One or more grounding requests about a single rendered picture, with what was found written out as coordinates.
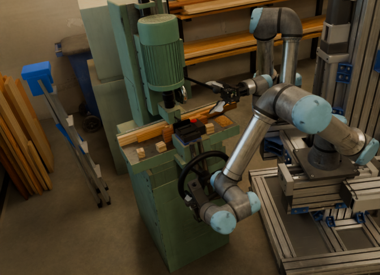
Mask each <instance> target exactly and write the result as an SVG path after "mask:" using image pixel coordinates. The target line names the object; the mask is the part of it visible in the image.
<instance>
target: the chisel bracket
mask: <svg viewBox="0 0 380 275"><path fill-rule="evenodd" d="M157 105H158V111H159V114H160V116H161V117H162V118H163V119H164V120H165V121H166V122H167V123H168V124H173V123H176V122H177V120H176V119H175V118H174V116H176V117H177V118H180V119H181V113H180V109H179V108H178V107H177V106H176V105H175V106H174V107H173V108H171V109H166V108H165V105H164V101H161V102H158V103H157ZM181 120H182V119H181Z"/></svg>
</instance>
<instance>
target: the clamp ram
mask: <svg viewBox="0 0 380 275"><path fill-rule="evenodd" d="M188 124H191V123H190V119H185V120H183V121H181V122H176V123H174V124H172V125H173V129H174V133H176V132H175V129H177V128H179V127H183V126H186V125H188Z"/></svg>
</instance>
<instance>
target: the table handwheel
mask: <svg viewBox="0 0 380 275"><path fill-rule="evenodd" d="M209 157H220V158H222V159H223V160H224V161H225V162H227V160H228V158H229V156H228V155H226V154H225V153H223V152H221V151H207V152H204V153H201V154H199V155H198V156H196V157H194V158H193V159H192V160H190V162H189V163H187V164H186V166H185V167H184V169H183V170H182V172H181V174H180V176H179V180H178V192H179V195H180V197H181V198H182V199H183V200H184V199H185V197H186V195H185V193H184V181H185V178H186V176H187V174H188V173H189V171H192V172H194V173H196V174H197V175H199V177H198V178H199V180H200V182H201V183H202V188H203V190H204V189H205V186H208V185H210V178H211V176H212V175H214V174H215V172H217V171H222V169H223V168H224V167H222V168H220V169H218V170H216V171H214V172H212V173H210V172H209V171H207V170H204V169H203V168H202V167H201V166H200V165H199V169H198V171H197V170H196V169H194V166H195V165H196V164H197V163H198V162H200V161H202V160H204V159H206V158H209ZM218 195H219V194H218V193H217V192H216V191H214V192H212V193H211V194H210V195H208V199H209V201H211V200H213V199H214V198H216V197H217V196H218Z"/></svg>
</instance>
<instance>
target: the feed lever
mask: <svg viewBox="0 0 380 275"><path fill-rule="evenodd" d="M183 74H184V80H189V81H192V82H194V83H196V84H199V85H201V86H203V87H206V88H209V89H211V90H213V93H215V94H218V93H219V92H220V91H221V89H220V87H219V86H215V87H212V86H209V85H207V84H204V83H202V82H199V81H197V80H194V79H191V78H189V77H187V73H186V71H185V70H183Z"/></svg>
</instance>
